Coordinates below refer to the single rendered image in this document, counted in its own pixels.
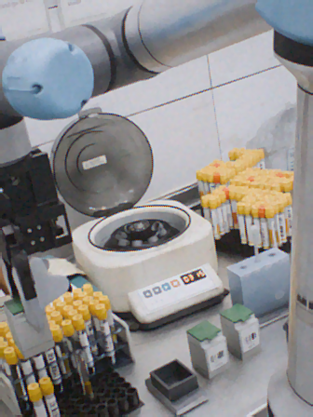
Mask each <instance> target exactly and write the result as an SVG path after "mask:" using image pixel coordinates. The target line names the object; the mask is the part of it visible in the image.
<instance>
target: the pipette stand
mask: <svg viewBox="0 0 313 417"><path fill-rule="evenodd" d="M226 274H227V275H228V280H229V287H230V294H231V301H232V306H233V305H235V304H237V303H239V304H241V305H243V306H245V307H247V308H249V309H251V311H253V312H254V317H255V318H257V319H258V322H259V328H260V327H262V326H263V325H265V324H268V323H270V322H272V321H274V320H276V319H278V318H281V317H283V316H286V315H288V314H289V313H290V293H291V267H290V259H289V255H288V254H286V253H285V252H283V251H281V250H279V249H276V248H273V249H269V250H267V251H265V252H262V253H260V254H259V262H257V261H256V256H253V257H251V258H248V259H246V260H244V261H241V262H238V263H235V264H233V265H231V266H228V268H226Z"/></svg>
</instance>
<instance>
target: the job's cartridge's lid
mask: <svg viewBox="0 0 313 417"><path fill-rule="evenodd" d="M11 298H12V299H10V300H6V301H4V305H5V306H6V307H7V309H8V310H9V311H10V313H11V314H12V315H13V316H16V315H18V314H21V313H24V308H23V306H22V303H21V300H20V294H19V293H17V294H14V295H12V296H11Z"/></svg>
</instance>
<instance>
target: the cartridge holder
mask: <svg viewBox="0 0 313 417"><path fill-rule="evenodd" d="M149 373H150V377H149V378H148V379H146V380H145V385H146V386H147V387H148V388H149V389H150V390H151V391H152V392H153V393H154V395H155V396H156V397H157V398H158V399H161V400H162V401H163V402H164V403H165V404H166V405H167V406H168V407H169V408H170V409H171V410H172V411H173V413H174V414H175V415H177V416H178V415H181V414H183V413H185V412H186V411H187V410H189V409H191V408H193V407H194V406H196V405H197V404H199V403H202V402H203V401H205V400H207V399H209V398H208V392H207V391H206V390H205V389H204V388H202V387H200V386H199V385H198V383H197V376H196V374H195V373H194V372H193V371H191V370H190V369H189V368H188V367H186V366H185V364H184V363H182V362H180V361H179V360H178V359H174V360H172V361H171V362H169V363H167V364H165V365H163V366H161V367H158V368H156V369H154V370H151V371H150V372H149Z"/></svg>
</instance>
